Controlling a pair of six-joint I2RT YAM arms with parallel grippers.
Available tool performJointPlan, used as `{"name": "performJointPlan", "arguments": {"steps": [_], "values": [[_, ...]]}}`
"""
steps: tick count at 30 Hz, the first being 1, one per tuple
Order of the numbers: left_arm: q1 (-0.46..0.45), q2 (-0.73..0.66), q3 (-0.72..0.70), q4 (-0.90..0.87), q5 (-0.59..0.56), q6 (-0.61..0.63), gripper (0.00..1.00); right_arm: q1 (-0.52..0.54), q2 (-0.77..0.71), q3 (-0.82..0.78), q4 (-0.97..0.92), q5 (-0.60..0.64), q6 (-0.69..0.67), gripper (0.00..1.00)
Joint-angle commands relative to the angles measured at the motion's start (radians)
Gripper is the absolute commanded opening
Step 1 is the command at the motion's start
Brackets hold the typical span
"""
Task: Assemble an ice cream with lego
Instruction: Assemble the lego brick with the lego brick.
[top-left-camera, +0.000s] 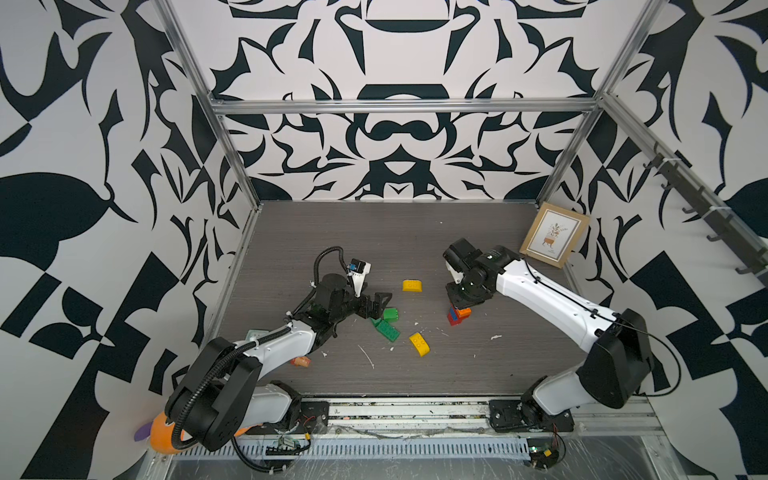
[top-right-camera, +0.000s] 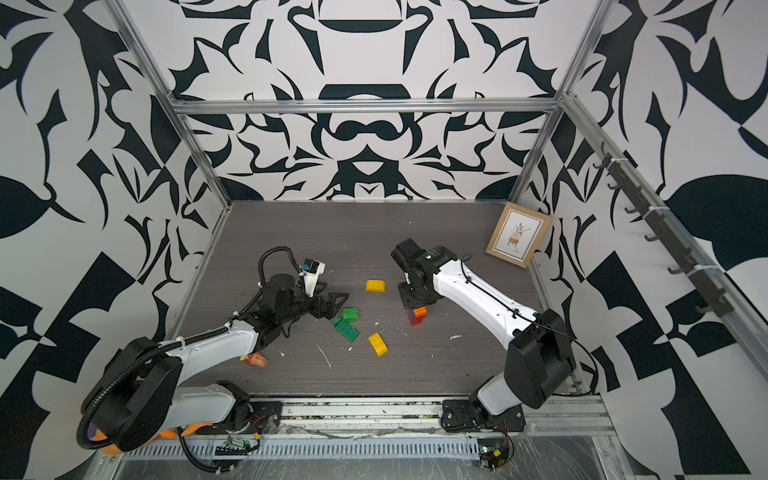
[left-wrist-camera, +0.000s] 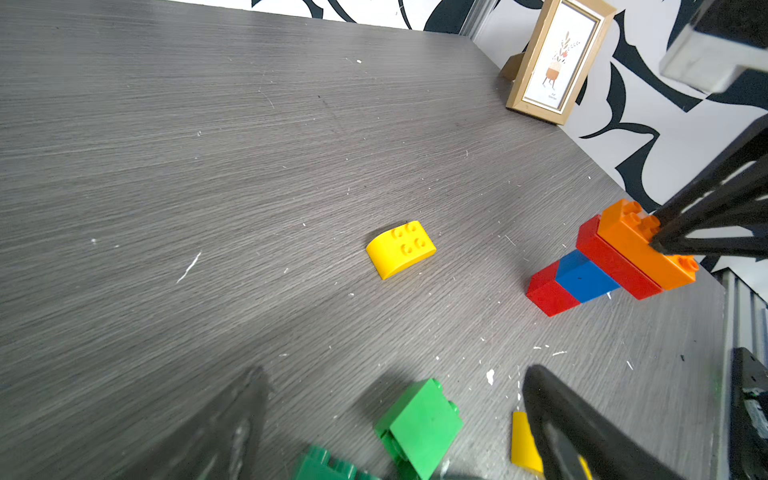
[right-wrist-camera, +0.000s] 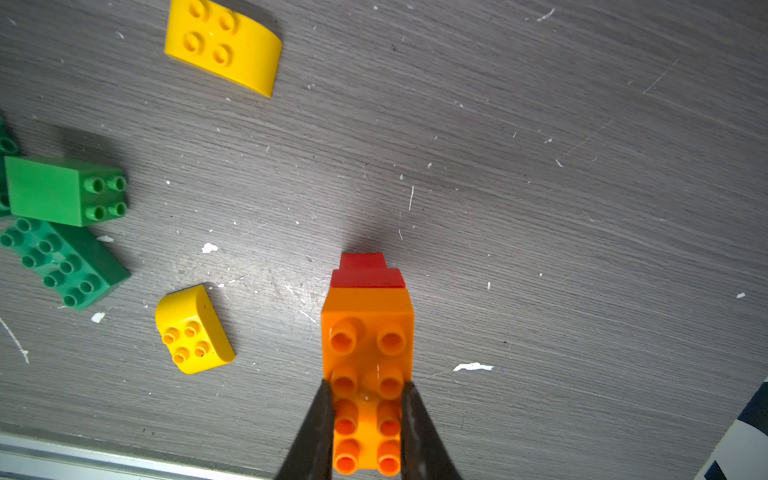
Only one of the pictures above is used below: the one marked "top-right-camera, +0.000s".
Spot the light green square lego brick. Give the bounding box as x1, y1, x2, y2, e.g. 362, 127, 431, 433
342, 308, 359, 322

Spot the yellow curved lego brick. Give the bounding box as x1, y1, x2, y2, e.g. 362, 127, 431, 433
365, 279, 386, 293
368, 333, 388, 357

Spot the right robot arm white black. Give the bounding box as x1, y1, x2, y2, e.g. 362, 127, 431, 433
391, 238, 578, 433

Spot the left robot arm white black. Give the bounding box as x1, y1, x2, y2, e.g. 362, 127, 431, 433
75, 274, 349, 452

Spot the dark green wide lego brick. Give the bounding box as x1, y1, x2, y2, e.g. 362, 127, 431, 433
332, 318, 359, 342

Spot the small colourful toy figure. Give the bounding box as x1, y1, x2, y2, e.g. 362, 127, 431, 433
240, 352, 268, 368

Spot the wooden framed picture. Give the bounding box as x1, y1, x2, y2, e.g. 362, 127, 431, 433
485, 202, 552, 268

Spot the small circuit board left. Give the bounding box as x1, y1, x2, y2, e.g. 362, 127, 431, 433
215, 434, 261, 456

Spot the small circuit board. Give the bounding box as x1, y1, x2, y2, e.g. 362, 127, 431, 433
215, 434, 261, 456
479, 437, 515, 471

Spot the small circuit board right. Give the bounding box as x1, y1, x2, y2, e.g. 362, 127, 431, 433
479, 437, 515, 471

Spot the black corrugated cable hose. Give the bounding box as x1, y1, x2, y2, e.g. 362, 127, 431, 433
230, 245, 300, 319

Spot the white slotted cable duct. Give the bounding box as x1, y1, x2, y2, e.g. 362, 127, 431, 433
122, 436, 484, 462

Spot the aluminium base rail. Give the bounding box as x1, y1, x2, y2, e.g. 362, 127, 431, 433
270, 396, 616, 438

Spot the wall hook rail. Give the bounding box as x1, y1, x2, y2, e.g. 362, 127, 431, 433
595, 150, 735, 318

